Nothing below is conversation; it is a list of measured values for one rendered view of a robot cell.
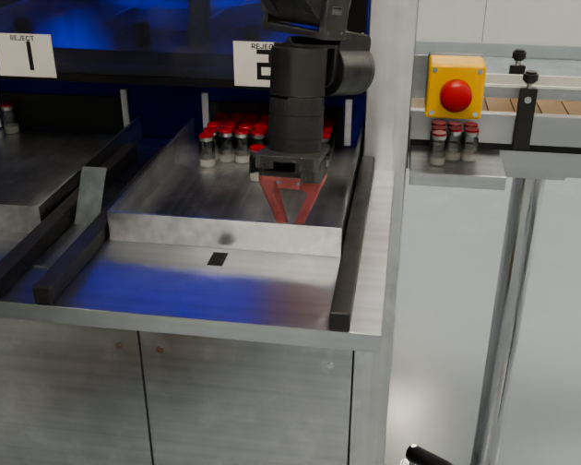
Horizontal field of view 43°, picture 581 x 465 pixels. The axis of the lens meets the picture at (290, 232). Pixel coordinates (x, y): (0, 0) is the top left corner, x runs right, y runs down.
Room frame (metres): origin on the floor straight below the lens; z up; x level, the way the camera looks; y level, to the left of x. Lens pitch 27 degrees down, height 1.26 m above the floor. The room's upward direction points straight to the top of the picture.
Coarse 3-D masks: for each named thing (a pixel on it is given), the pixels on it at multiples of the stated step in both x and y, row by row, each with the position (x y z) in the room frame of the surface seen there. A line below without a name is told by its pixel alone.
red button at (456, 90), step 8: (456, 80) 0.91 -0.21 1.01; (448, 88) 0.90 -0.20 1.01; (456, 88) 0.89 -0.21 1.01; (464, 88) 0.89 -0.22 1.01; (440, 96) 0.90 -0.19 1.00; (448, 96) 0.89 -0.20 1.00; (456, 96) 0.89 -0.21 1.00; (464, 96) 0.89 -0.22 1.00; (448, 104) 0.90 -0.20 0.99; (456, 104) 0.89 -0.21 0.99; (464, 104) 0.89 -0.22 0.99; (456, 112) 0.90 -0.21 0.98
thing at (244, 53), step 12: (240, 48) 0.97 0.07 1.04; (252, 48) 0.97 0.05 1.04; (264, 48) 0.97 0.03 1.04; (240, 60) 0.97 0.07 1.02; (252, 60) 0.97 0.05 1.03; (264, 60) 0.97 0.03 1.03; (240, 72) 0.97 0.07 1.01; (252, 72) 0.97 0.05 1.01; (264, 72) 0.97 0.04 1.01; (240, 84) 0.97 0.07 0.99; (252, 84) 0.97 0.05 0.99; (264, 84) 0.97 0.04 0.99
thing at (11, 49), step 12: (0, 36) 1.02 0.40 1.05; (12, 36) 1.02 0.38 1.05; (24, 36) 1.02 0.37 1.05; (36, 36) 1.02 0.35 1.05; (48, 36) 1.01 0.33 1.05; (0, 48) 1.02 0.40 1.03; (12, 48) 1.02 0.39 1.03; (24, 48) 1.02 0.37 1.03; (36, 48) 1.02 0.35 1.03; (48, 48) 1.01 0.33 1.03; (0, 60) 1.03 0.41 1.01; (12, 60) 1.02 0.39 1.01; (24, 60) 1.02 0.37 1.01; (36, 60) 1.02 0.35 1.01; (48, 60) 1.01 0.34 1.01; (0, 72) 1.03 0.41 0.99; (12, 72) 1.02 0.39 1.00; (24, 72) 1.02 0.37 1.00; (36, 72) 1.02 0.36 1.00; (48, 72) 1.01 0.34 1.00
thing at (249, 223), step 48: (192, 144) 1.04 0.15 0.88; (144, 192) 0.84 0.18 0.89; (192, 192) 0.86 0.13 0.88; (240, 192) 0.86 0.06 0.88; (288, 192) 0.86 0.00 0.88; (336, 192) 0.86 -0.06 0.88; (144, 240) 0.72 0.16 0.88; (192, 240) 0.72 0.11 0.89; (240, 240) 0.71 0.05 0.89; (288, 240) 0.70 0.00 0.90; (336, 240) 0.69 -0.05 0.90
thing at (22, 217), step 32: (0, 128) 1.11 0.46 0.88; (128, 128) 1.03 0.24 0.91; (0, 160) 0.98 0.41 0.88; (32, 160) 0.98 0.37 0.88; (64, 160) 0.98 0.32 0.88; (96, 160) 0.91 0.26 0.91; (0, 192) 0.86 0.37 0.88; (32, 192) 0.86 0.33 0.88; (64, 192) 0.81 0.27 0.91; (0, 224) 0.75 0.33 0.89; (32, 224) 0.75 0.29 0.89
